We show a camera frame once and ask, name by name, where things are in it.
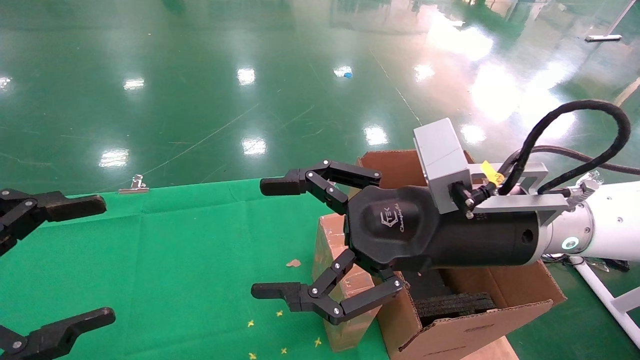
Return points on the white flat floor object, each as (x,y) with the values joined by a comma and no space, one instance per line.
(603,38)

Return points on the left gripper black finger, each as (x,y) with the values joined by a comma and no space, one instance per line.
(65,206)
(60,331)

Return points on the green table cloth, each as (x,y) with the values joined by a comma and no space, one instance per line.
(175,250)

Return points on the flat black foam strip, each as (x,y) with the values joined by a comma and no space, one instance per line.
(450,306)

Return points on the small brown cardboard box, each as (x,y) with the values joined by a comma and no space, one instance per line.
(330,250)

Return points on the white tube frame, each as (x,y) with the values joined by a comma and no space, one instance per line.
(602,292)

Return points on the small torn cardboard scrap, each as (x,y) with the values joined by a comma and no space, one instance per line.
(293,263)

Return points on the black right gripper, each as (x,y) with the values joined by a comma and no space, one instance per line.
(400,225)

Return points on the grey metal camera bracket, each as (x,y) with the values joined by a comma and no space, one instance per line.
(520,202)

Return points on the silver binder clip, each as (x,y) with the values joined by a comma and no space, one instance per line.
(136,186)

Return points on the large open cardboard carton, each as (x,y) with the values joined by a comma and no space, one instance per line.
(465,332)

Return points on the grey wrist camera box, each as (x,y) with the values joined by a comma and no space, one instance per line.
(440,160)

